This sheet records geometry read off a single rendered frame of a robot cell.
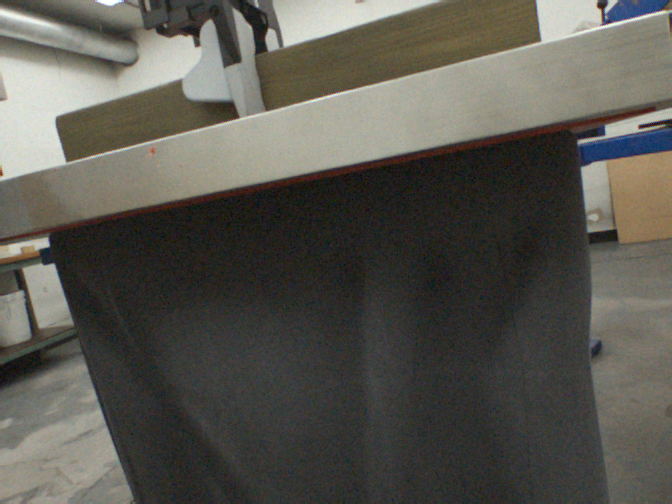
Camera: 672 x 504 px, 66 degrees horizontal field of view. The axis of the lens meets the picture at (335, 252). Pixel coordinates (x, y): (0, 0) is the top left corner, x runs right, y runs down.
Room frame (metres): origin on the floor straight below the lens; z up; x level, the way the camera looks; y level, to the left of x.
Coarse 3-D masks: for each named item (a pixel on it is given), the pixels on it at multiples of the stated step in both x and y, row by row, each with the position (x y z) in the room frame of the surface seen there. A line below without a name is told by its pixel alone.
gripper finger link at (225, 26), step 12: (204, 0) 0.38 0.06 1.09; (216, 0) 0.38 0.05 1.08; (228, 0) 0.39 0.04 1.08; (216, 12) 0.38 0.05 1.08; (228, 12) 0.38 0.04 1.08; (216, 24) 0.38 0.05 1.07; (228, 24) 0.38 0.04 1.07; (228, 36) 0.38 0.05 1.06; (228, 48) 0.38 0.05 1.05; (228, 60) 0.39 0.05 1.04; (240, 60) 0.38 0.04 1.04
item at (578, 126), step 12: (648, 108) 0.26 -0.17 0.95; (588, 120) 0.27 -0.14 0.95; (600, 120) 0.27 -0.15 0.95; (612, 120) 0.31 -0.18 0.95; (528, 132) 0.28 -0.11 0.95; (540, 132) 0.28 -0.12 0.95; (552, 132) 0.32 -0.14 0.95; (468, 144) 0.29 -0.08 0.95; (480, 144) 0.29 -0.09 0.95; (492, 144) 0.32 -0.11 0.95; (408, 156) 0.30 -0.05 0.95; (420, 156) 0.30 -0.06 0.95; (432, 156) 0.33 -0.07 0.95; (360, 168) 0.31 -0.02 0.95; (372, 168) 0.34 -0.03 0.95; (288, 180) 0.33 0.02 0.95; (300, 180) 0.33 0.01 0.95; (228, 192) 0.34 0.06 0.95; (240, 192) 0.34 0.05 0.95
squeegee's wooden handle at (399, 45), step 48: (480, 0) 0.35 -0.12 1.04; (528, 0) 0.34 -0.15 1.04; (288, 48) 0.40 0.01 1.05; (336, 48) 0.39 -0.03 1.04; (384, 48) 0.38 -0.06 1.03; (432, 48) 0.36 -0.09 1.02; (480, 48) 0.35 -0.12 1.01; (144, 96) 0.44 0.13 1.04; (288, 96) 0.40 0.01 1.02; (96, 144) 0.47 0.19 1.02
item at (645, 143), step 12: (648, 132) 1.23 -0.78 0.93; (660, 132) 1.19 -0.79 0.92; (588, 144) 1.32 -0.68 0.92; (600, 144) 1.29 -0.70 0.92; (612, 144) 1.27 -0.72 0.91; (624, 144) 1.25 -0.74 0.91; (636, 144) 1.23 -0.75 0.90; (648, 144) 1.21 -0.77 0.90; (660, 144) 1.19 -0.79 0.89; (588, 156) 1.32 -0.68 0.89; (600, 156) 1.30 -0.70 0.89; (612, 156) 1.28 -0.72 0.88; (624, 156) 1.26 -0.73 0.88
